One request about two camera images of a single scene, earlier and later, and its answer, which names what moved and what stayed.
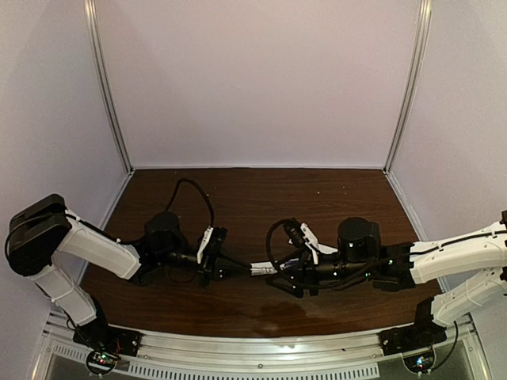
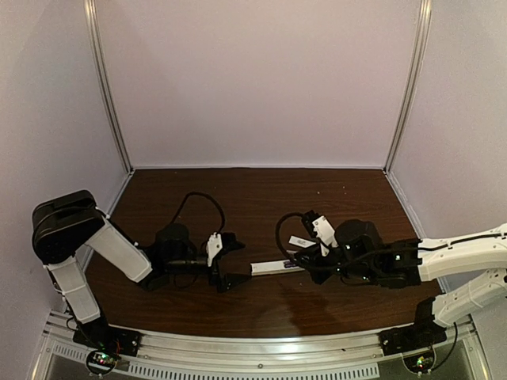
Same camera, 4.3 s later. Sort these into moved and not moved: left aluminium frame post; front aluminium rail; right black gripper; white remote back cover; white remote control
Moved: white remote back cover; right black gripper
Not moved: white remote control; front aluminium rail; left aluminium frame post
